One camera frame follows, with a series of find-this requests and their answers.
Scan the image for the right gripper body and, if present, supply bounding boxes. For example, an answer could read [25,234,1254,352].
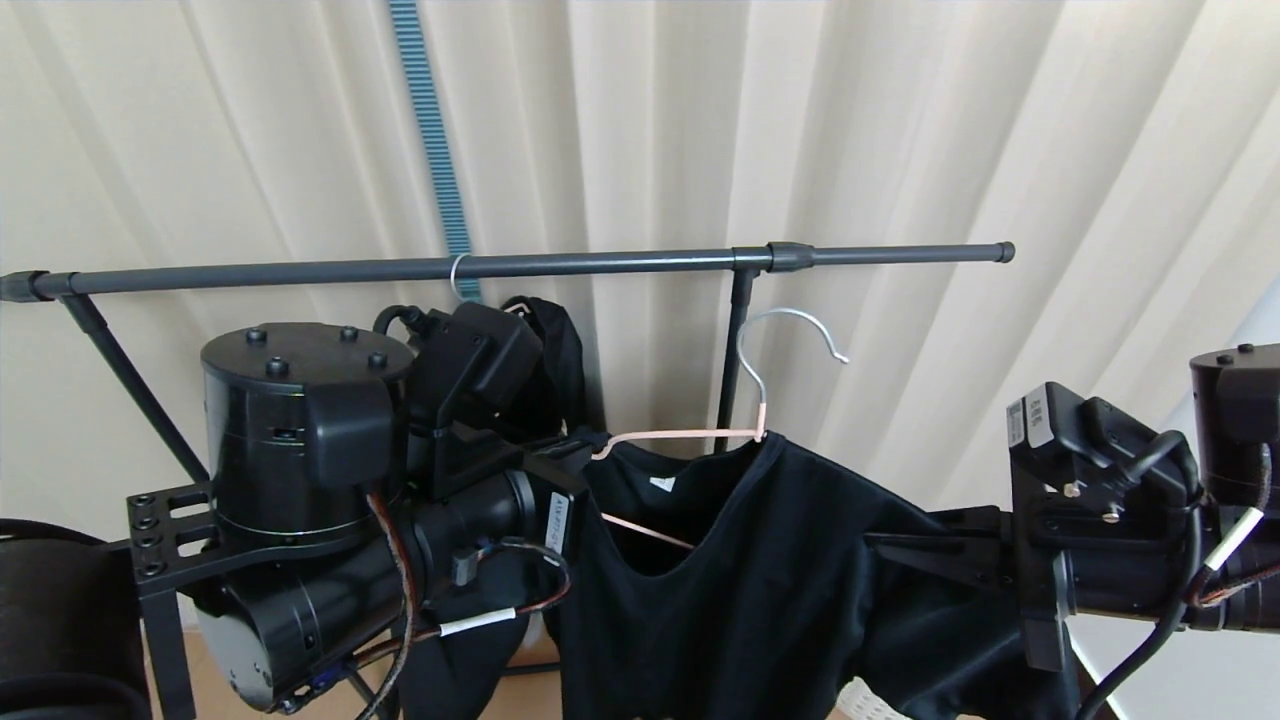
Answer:
[1010,498,1280,675]

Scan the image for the white laundry basket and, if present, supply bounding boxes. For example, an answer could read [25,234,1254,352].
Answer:
[835,678,891,720]

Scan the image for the black clothes rack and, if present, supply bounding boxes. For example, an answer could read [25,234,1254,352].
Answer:
[0,242,1016,676]

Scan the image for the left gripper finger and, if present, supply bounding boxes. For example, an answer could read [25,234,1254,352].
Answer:
[520,430,613,493]

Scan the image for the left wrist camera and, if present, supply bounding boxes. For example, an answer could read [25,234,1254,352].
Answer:
[405,302,546,501]

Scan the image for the beige curtain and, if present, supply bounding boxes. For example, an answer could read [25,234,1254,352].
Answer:
[420,0,1280,511]
[0,0,471,521]

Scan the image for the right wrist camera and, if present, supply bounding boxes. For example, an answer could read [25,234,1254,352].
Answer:
[1005,382,1201,549]

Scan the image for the window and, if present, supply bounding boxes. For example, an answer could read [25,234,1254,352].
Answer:
[388,0,486,306]

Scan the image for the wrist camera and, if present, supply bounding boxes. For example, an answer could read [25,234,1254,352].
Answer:
[405,302,546,501]
[1005,382,1201,549]

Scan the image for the black garment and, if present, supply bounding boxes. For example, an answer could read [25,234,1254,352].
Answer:
[545,432,1086,720]

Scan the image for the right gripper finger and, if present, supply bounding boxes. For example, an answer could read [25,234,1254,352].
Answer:
[925,503,1015,538]
[865,533,1018,593]

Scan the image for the black shorts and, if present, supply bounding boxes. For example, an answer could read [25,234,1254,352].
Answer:
[395,295,589,720]

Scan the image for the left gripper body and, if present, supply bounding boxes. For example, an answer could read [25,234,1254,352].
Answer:
[193,465,579,715]

